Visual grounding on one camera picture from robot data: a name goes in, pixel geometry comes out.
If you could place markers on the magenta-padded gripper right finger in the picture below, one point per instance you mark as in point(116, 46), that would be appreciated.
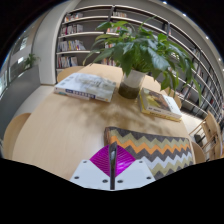
point(136, 173)

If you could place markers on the grey shelf unit with books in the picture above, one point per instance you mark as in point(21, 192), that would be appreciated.
point(71, 45)

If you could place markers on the green potted plant, white pot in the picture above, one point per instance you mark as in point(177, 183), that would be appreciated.
point(143, 53)

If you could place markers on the zigzag striped grey-backed towel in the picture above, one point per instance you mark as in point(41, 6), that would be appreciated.
point(160, 150)

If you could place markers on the small green background plant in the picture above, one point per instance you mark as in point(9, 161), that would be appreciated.
point(30, 61)

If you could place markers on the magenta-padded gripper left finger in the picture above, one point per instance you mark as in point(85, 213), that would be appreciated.
point(90, 173)

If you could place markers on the white and blue book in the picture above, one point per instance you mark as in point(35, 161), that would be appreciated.
point(85, 86)

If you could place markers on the round ceiling lights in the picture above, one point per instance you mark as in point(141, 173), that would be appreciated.
point(184, 14)

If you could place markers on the yellow-edged book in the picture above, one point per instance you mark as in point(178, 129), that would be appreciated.
point(158, 104)

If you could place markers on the light wooden slatted chair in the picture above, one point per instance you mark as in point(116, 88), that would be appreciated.
point(210, 133)

